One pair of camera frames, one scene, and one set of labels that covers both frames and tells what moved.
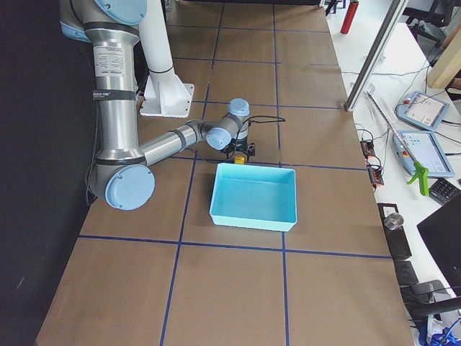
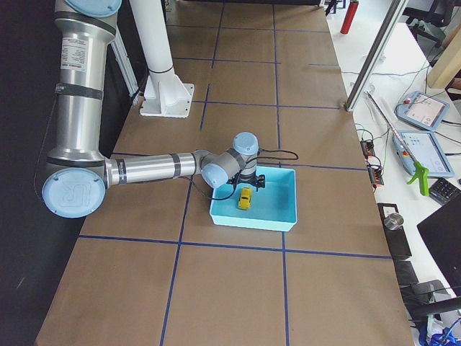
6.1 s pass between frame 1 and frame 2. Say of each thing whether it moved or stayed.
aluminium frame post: stayed
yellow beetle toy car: moved
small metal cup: stayed
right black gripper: moved
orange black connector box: stayed
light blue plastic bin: stayed
